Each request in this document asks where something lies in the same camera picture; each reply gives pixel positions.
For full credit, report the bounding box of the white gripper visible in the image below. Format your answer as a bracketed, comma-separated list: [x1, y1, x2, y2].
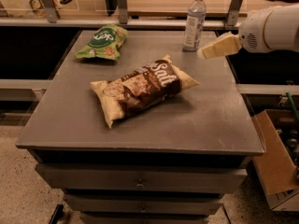
[197, 7, 279, 60]

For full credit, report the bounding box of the clear blue plastic water bottle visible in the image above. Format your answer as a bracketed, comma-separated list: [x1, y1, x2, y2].
[183, 0, 206, 51]

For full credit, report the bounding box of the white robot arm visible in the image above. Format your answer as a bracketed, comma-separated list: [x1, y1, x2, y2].
[197, 4, 299, 60]

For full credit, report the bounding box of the brown and cream snack bag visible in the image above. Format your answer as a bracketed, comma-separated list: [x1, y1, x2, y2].
[90, 55, 199, 128]

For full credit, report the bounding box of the green rice chip bag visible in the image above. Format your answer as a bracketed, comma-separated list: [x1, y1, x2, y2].
[75, 24, 128, 61]

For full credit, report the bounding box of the cardboard box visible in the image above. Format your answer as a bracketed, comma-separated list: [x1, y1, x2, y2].
[252, 109, 299, 212]

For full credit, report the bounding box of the grey drawer cabinet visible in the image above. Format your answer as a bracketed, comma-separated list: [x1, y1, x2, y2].
[17, 31, 263, 224]

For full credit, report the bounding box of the metal railing post right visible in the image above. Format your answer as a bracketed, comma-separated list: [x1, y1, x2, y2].
[225, 0, 243, 26]

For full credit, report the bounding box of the metal railing post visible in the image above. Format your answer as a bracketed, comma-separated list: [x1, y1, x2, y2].
[117, 0, 128, 24]
[225, 0, 243, 26]
[42, 0, 59, 23]

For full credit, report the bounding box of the metal railing post middle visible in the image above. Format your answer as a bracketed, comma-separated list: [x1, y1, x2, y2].
[117, 0, 128, 24]

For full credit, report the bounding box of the metal railing post left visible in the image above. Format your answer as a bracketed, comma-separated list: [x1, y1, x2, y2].
[42, 0, 59, 23]

